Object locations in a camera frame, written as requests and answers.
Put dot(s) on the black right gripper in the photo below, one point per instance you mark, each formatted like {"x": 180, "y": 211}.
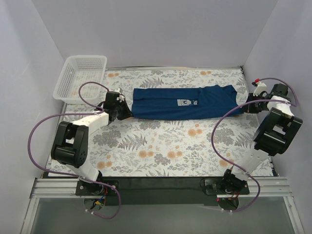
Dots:
{"x": 250, "y": 103}

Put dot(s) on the blue printed t-shirt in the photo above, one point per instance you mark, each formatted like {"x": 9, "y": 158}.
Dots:
{"x": 183, "y": 103}

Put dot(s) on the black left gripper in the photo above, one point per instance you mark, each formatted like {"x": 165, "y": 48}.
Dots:
{"x": 122, "y": 110}

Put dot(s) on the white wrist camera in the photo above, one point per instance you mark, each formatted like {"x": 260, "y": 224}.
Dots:
{"x": 121, "y": 96}
{"x": 260, "y": 88}

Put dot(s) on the white plastic basket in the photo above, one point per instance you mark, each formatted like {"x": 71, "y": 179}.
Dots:
{"x": 76, "y": 71}

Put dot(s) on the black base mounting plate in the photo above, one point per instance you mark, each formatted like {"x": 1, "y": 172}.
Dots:
{"x": 167, "y": 190}

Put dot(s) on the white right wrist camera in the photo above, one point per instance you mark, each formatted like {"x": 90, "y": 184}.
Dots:
{"x": 260, "y": 88}

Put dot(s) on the aluminium frame rail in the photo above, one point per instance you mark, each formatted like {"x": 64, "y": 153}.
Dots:
{"x": 66, "y": 187}

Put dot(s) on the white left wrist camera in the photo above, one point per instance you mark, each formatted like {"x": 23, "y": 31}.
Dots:
{"x": 121, "y": 96}

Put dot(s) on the floral table cloth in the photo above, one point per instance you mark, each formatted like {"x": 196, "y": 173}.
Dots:
{"x": 136, "y": 147}

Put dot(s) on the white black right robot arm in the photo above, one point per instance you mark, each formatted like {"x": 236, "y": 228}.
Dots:
{"x": 273, "y": 136}

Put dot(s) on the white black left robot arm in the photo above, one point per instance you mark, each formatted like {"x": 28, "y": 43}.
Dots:
{"x": 70, "y": 146}

